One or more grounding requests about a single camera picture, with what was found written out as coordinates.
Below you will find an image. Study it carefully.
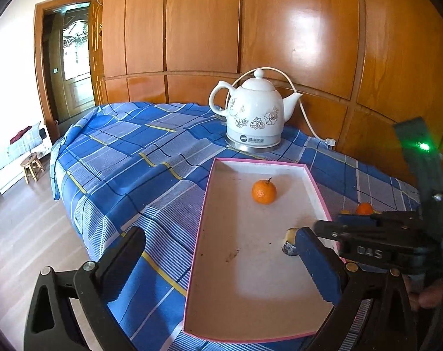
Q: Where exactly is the orange tangerine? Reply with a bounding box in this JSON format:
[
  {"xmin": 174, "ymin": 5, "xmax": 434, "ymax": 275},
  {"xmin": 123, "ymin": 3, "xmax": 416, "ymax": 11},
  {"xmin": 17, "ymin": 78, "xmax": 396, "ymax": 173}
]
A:
[
  {"xmin": 355, "ymin": 202, "xmax": 374, "ymax": 216},
  {"xmin": 251, "ymin": 178, "xmax": 277, "ymax": 205}
]

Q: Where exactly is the person right hand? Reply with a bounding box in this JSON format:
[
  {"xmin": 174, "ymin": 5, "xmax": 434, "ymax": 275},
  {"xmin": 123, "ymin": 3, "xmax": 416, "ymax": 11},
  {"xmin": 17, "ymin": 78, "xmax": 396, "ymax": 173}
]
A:
[{"xmin": 404, "ymin": 276, "xmax": 443, "ymax": 312}]

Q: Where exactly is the pink shallow cardboard tray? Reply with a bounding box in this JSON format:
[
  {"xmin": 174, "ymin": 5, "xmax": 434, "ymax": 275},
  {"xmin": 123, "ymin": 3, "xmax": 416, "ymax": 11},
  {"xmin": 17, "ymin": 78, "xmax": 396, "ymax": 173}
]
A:
[{"xmin": 183, "ymin": 158, "xmax": 332, "ymax": 343}]

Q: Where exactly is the small wooden stool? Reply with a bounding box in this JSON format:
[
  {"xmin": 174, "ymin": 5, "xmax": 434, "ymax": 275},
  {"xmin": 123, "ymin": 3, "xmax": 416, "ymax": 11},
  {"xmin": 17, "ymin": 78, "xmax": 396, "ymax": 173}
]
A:
[{"xmin": 21, "ymin": 152, "xmax": 44, "ymax": 184}]

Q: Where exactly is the blue plaid tablecloth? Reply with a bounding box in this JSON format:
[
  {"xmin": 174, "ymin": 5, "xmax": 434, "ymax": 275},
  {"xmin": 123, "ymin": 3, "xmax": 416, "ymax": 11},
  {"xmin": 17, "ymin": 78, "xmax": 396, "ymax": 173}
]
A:
[{"xmin": 49, "ymin": 101, "xmax": 421, "ymax": 351}]

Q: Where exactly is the white sofa with cushion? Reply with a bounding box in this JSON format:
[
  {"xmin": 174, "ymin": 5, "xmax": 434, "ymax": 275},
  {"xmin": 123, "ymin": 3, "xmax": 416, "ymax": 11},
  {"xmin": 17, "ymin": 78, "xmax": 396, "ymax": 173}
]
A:
[{"xmin": 0, "ymin": 122, "xmax": 52, "ymax": 194}]

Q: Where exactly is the white ceramic electric kettle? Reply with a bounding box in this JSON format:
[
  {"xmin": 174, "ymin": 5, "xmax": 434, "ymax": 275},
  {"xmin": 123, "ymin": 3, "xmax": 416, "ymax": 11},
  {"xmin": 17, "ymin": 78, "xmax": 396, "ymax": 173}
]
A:
[{"xmin": 208, "ymin": 67, "xmax": 302, "ymax": 151}]

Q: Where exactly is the wooden door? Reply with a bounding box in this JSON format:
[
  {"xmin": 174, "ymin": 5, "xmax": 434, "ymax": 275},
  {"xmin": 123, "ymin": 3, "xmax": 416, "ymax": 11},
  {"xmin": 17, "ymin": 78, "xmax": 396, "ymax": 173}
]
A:
[{"xmin": 33, "ymin": 0, "xmax": 95, "ymax": 140}]

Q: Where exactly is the white kettle power cord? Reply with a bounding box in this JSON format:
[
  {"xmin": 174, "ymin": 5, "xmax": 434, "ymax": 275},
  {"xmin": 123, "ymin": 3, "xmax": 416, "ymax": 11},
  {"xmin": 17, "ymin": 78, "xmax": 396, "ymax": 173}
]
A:
[{"xmin": 224, "ymin": 66, "xmax": 337, "ymax": 149}]

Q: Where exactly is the wooden wall cabinet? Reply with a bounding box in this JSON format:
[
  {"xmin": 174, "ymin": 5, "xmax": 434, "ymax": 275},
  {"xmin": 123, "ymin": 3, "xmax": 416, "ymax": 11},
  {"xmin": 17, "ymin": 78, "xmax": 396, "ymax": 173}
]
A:
[{"xmin": 91, "ymin": 0, "xmax": 443, "ymax": 181}]

